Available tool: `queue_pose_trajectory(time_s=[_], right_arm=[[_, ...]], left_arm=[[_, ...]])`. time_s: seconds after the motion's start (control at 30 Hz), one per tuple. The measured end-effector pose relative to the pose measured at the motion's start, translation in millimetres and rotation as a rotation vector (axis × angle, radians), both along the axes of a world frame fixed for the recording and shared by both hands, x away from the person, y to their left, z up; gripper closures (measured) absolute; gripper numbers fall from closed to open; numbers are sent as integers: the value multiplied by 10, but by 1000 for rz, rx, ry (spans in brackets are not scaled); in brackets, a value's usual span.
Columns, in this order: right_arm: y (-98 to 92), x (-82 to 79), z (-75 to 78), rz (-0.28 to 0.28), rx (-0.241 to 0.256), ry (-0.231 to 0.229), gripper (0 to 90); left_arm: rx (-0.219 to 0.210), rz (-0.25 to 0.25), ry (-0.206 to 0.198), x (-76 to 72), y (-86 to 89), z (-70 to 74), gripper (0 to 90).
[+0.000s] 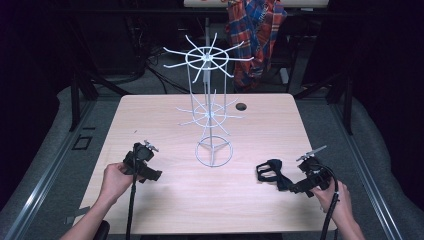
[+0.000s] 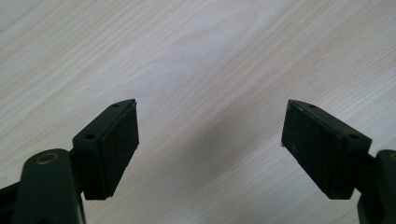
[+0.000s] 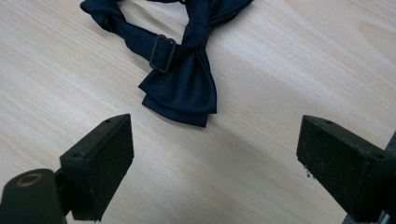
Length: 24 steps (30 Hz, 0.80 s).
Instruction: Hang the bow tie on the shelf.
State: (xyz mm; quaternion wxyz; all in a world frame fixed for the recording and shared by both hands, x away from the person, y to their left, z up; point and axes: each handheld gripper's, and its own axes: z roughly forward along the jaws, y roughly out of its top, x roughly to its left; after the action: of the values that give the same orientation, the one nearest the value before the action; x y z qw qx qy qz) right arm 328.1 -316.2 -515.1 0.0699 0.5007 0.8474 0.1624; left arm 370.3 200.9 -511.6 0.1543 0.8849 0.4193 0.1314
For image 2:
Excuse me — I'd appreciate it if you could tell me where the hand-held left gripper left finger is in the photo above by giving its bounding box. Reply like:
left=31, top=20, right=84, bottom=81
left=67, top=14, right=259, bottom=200
left=72, top=98, right=140, bottom=201

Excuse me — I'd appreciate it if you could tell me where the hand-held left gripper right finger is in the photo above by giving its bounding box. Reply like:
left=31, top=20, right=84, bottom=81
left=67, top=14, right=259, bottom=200
left=280, top=99, right=373, bottom=201

